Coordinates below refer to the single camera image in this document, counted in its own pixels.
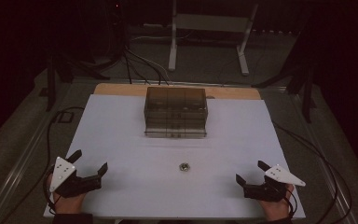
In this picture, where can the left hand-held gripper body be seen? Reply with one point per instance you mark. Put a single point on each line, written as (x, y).
(66, 177)

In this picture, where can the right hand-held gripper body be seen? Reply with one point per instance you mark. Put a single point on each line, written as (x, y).
(272, 185)

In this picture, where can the small metal nut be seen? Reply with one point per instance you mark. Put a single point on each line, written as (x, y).
(184, 167)

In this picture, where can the smoky transparent drawer box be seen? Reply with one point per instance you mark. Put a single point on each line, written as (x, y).
(175, 112)

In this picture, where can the person's right hand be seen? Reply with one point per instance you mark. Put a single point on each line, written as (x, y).
(275, 209)

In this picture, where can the person's left hand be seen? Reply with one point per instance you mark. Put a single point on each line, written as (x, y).
(66, 203)

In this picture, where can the black tripod stand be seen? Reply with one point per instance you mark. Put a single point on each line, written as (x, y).
(65, 67)
(301, 81)

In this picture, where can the white metal stand frame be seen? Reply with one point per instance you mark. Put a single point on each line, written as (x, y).
(208, 23)

